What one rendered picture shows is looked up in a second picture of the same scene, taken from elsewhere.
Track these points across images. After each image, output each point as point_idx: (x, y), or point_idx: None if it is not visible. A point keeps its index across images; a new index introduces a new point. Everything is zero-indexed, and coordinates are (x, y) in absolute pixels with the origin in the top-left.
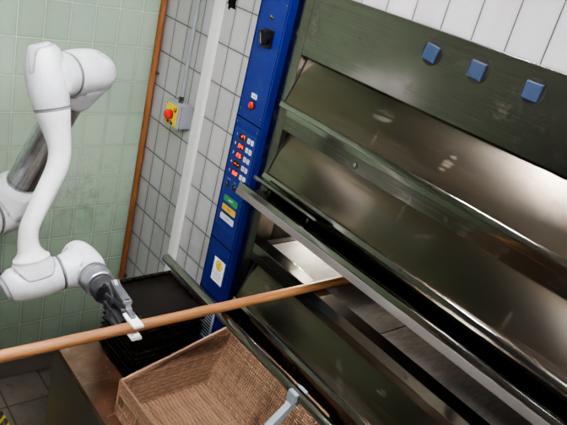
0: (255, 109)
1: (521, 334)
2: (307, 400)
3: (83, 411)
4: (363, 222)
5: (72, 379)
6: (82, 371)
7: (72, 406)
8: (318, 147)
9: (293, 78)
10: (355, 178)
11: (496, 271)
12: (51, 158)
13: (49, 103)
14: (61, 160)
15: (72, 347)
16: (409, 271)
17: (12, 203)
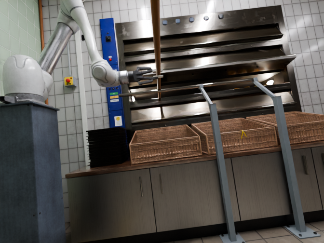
0: (112, 60)
1: (217, 62)
2: (205, 83)
3: (112, 181)
4: (167, 67)
5: (95, 176)
6: (98, 169)
7: (100, 191)
8: (141, 59)
9: (122, 47)
10: None
11: (203, 57)
12: (87, 28)
13: (81, 4)
14: (91, 30)
15: (79, 171)
16: None
17: (45, 76)
